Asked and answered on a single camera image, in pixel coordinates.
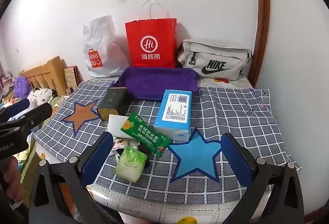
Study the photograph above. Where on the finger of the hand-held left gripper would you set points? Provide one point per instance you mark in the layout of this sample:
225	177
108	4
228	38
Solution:
15	107
36	113

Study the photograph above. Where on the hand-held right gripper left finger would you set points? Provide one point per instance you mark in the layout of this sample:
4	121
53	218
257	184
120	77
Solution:
99	159

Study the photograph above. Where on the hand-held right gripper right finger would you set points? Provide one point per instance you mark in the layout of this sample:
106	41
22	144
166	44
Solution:
236	162

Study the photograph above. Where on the light green tissue pack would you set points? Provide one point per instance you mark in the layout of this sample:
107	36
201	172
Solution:
129	165

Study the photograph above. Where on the white tissue pack red print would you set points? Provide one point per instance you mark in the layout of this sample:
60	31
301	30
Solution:
114	123

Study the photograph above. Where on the green foil packet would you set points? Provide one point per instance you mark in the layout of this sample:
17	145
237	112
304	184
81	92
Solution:
144	134

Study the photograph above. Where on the person's left forearm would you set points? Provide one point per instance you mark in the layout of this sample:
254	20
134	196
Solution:
7	215

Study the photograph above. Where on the person's left hand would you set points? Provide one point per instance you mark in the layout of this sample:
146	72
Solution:
10	180

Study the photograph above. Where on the white spotted plush toy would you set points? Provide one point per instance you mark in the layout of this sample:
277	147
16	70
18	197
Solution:
41	94

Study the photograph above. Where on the purple plush toy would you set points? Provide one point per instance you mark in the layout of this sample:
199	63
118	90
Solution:
21	86

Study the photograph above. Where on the wooden headboard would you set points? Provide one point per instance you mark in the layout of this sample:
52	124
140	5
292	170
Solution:
51	69

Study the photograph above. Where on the grey checkered cloth with stars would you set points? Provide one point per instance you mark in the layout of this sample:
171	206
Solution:
231	116

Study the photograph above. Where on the patterned box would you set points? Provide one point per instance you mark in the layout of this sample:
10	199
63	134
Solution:
70	77

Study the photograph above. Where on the dark green tin box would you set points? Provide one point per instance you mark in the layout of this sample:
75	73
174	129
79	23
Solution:
110	104

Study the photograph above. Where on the white fruit print sheet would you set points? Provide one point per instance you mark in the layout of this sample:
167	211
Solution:
154	210

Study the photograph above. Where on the blue tissue pack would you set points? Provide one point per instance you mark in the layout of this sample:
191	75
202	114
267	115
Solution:
174	116

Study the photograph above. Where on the purple towel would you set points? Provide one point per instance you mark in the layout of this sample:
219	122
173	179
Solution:
154	82

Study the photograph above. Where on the white plastic bag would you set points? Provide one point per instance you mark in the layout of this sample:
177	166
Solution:
102	41

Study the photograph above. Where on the grey waist bag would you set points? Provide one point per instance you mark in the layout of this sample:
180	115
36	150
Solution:
218	54

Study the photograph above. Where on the red paper bag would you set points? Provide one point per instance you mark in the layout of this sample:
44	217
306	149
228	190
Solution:
151	34

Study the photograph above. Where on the brown door frame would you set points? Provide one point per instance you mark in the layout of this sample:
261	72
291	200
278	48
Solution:
263	21

